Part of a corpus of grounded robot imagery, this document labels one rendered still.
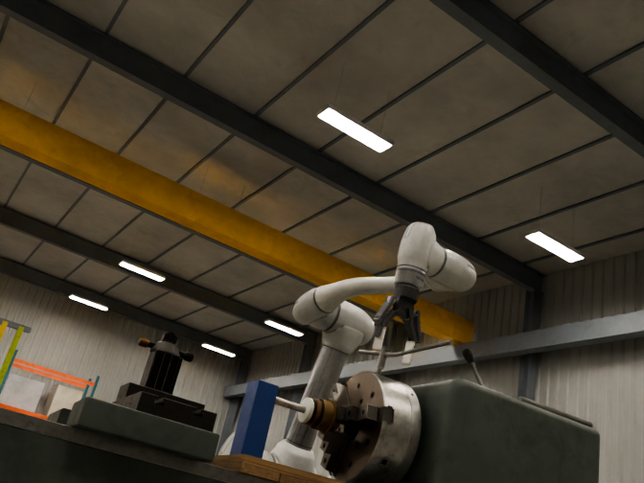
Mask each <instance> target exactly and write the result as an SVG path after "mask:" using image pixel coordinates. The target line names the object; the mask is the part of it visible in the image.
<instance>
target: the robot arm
mask: <svg viewBox="0 0 644 483"><path fill-rule="evenodd" d="M475 281H476V272H475V268H474V267H473V265H472V264H471V263H470V262H469V261H468V260H466V259H465V258H463V257H462V256H460V255H459V254H457V253H455V252H453V251H451V250H448V249H445V248H443V247H442V246H440V245H439V243H438V242H437V241H436V234H435V231H434V228H433V226H431V225H430V224H427V223H424V222H414V223H411V224H410V225H408V227H407V228H406V230H405V232H404V234H403V237H402V241H401V244H400V248H399V253H398V267H397V270H396V275H395V277H362V278H353V279H347V280H343V281H339V282H336V283H333V284H329V285H325V286H321V287H317V288H313V289H311V290H310V291H308V292H306V293H305V294H303V295H302V296H301V297H300V298H299V299H298V300H297V301H296V303H295V304H294V308H293V310H292V314H293V317H294V319H295V320H296V321H297V322H298V323H301V324H304V325H309V324H310V325H311V326H313V327H314V328H317V329H319V330H322V343H323V347H322V349H321V352H320V354H319V357H318V359H317V361H316V363H315V366H314V368H313V371H312V373H311V376H310V380H309V383H308V385H307V388H306V390H305V393H304V395H303V398H302V400H301V402H300V404H301V403H302V401H303V399H305V398H316V399H318V400H319V399H323V400H326V399H327V398H328V397H329V396H330V391H331V389H332V388H333V387H334V385H335V384H336V383H337V382H338V379H339V377H340V374H341V372H342V369H343V366H344V364H345V361H346V359H347V356H348V354H349V355H350V354H351V353H353V352H354V350H355V349H356V348H357V347H358V346H362V345H364V344H366V343H368V342H369V341H370V339H371V338H372V336H373V334H374V330H375V326H377V327H376V331H375V340H374V344H373V348H372V350H374V351H381V347H382V342H383V339H384V335H385V331H386V327H384V326H385V325H386V324H387V323H388V322H389V321H391V320H392V319H393V318H394V317H395V316H398V317H399V318H400V319H402V322H403V323H404V325H405V329H406V333H407V337H408V341H406V344H405V349H404V350H405V351H406V350H410V349H415V345H416V343H421V342H422V337H421V325H420V314H421V312H420V311H419V310H414V305H415V304H416V303H417V302H418V298H419V293H420V292H419V291H422V290H427V289H432V290H434V291H453V290H454V291H466V290H469V289H470V288H472V287H473V285H474V283H475ZM387 293H393V296H386V298H385V301H384V303H383V305H382V306H381V307H380V309H379V311H378V312H377V313H376V315H375V316H374V318H373V320H372V319H371V317H370V316H369V315H368V314H367V313H366V312H365V311H364V310H362V309H360V308H359V307H357V306H355V305H353V304H351V303H349V302H347V301H345V300H347V299H349V298H351V297H354V296H359V295H371V294H387ZM392 305H393V308H392V309H391V310H390V308H391V307H392ZM408 317H409V318H408ZM374 322H375V323H374ZM412 338H413V339H412ZM417 338H418V339H417ZM235 432H236V431H235ZM235 432H234V433H233V434H232V435H231V436H229V437H228V438H227V439H226V441H225V442H224V444H223V445H222V447H221V449H220V451H219V453H218V455H228V454H230V450H231V447H232V443H233V440H234V436H235ZM317 433H318V430H316V429H312V428H311V427H310V426H308V425H304V424H303V423H302V422H300V421H299V419H298V411H297V412H296V414H295V417H294V419H293V422H292V425H291V427H290V430H289V432H288V435H287V438H286V439H284V440H282V441H281V442H279V443H278V444H277V445H276V447H275V448H274V449H273V450H272V451H271V452H270V453H269V452H267V451H266V450H264V454H263V458H262V459H264V460H267V461H271V462H275V463H278V464H282V465H285V466H289V467H292V468H295V469H298V470H302V471H305V472H311V473H315V474H318V473H317V470H316V468H315V467H314V461H315V457H314V454H313V451H312V450H311V448H312V445H313V443H314V440H315V438H316V435H317Z"/></svg>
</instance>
